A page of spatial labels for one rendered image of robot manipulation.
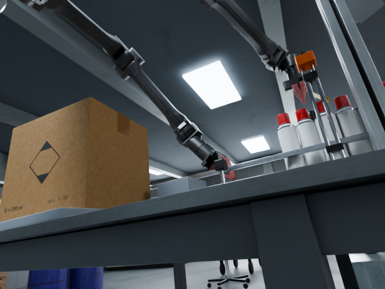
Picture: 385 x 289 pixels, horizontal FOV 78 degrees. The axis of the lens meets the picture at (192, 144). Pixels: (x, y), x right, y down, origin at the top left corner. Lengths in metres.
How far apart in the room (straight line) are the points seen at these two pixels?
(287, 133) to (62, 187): 0.59
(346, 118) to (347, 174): 0.49
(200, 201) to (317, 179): 0.12
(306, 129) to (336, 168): 0.48
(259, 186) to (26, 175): 0.60
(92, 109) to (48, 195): 0.22
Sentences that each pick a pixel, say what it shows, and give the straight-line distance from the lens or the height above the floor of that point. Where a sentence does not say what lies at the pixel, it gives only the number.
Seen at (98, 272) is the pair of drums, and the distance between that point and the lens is 5.22.
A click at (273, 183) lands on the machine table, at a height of 0.82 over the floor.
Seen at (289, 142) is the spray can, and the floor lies 0.99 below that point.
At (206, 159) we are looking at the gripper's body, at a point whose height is 1.00.
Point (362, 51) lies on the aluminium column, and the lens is 0.64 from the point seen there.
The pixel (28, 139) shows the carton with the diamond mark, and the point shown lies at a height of 1.07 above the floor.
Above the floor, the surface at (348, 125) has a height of 1.00.
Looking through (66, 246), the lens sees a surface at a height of 0.79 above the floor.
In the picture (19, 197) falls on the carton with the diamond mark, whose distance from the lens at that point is 0.74.
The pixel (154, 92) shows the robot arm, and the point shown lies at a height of 1.29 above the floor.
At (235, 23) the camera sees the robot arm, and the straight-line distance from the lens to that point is 0.99.
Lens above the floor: 0.78
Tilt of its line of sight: 20 degrees up
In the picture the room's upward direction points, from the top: 7 degrees counter-clockwise
